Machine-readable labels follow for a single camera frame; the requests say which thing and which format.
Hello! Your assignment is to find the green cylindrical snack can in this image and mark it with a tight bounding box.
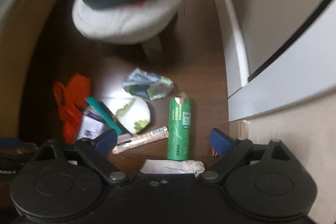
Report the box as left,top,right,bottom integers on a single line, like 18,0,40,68
167,93,191,161

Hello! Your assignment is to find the white cabbage leaf piece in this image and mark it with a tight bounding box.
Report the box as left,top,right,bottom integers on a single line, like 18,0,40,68
107,97,151,134

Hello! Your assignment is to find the orange bag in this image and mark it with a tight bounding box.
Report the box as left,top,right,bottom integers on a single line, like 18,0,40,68
52,74,91,144

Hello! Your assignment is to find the purple white snack package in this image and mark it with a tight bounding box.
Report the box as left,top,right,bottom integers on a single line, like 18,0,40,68
76,105,105,140

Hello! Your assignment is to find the teal flat box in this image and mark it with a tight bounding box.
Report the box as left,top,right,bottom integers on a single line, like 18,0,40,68
85,97,122,135

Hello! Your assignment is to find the crumpled white tissue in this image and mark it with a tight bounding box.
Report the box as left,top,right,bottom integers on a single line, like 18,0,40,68
140,159,205,177

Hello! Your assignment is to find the brown cork pattern stick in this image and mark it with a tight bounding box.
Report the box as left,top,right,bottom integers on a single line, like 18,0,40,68
112,126,169,155

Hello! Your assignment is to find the crumpled green white wrapper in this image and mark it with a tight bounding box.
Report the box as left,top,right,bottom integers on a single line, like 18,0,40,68
122,68,174,101

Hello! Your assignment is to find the white wardrobe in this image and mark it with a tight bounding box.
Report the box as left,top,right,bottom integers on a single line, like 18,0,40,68
215,0,335,121

